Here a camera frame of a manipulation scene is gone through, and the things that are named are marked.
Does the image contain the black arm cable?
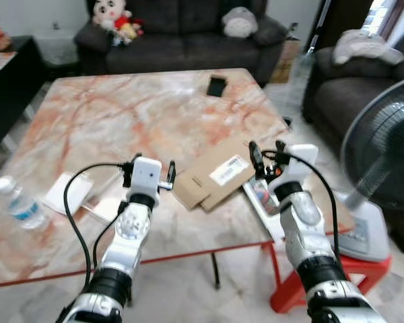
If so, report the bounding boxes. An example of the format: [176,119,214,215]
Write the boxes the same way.
[62,161,130,291]
[279,152,341,264]

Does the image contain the dark grey sofa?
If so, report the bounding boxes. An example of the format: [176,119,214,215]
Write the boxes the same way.
[73,0,288,86]

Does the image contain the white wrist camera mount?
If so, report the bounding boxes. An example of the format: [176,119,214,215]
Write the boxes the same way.
[131,156,164,197]
[281,143,319,187]

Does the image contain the red plastic stool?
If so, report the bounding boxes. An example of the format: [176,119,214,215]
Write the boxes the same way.
[269,241,394,314]

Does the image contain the black side cabinet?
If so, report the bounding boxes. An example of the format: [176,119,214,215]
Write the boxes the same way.
[0,35,49,161]

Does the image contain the small black wallet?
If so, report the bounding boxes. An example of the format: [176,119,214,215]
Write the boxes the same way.
[207,75,228,98]

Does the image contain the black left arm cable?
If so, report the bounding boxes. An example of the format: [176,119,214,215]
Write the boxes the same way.
[62,161,130,291]

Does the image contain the white standing fan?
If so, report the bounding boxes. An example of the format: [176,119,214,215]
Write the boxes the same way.
[335,74,404,263]

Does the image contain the pink marble table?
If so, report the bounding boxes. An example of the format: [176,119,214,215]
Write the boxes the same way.
[0,67,358,290]

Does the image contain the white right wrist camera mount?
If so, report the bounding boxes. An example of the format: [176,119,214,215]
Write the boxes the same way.
[281,143,319,187]

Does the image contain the flattened brown cardboard box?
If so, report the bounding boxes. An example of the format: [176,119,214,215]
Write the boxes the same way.
[171,135,271,213]

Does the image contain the white tissue packet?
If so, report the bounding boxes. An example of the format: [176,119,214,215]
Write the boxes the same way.
[43,171,96,217]

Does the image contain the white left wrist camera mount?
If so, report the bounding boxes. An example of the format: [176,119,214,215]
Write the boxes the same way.
[131,156,164,197]

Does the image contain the clear plastic water bottle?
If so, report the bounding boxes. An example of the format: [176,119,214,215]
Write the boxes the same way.
[0,176,49,231]

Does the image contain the grey round plush toy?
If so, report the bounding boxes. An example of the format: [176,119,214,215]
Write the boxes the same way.
[220,7,261,40]

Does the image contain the white folded cloth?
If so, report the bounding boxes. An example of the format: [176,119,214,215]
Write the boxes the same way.
[331,30,404,67]

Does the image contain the red and white plush doll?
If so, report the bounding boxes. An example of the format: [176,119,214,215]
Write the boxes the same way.
[90,0,146,46]

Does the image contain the dark grey armchair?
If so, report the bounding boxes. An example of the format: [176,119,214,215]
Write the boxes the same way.
[302,26,404,152]

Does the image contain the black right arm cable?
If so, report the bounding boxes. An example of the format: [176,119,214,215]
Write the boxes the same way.
[279,152,341,264]

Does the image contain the brown cardboard carton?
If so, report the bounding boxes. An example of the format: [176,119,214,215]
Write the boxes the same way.
[269,37,303,85]

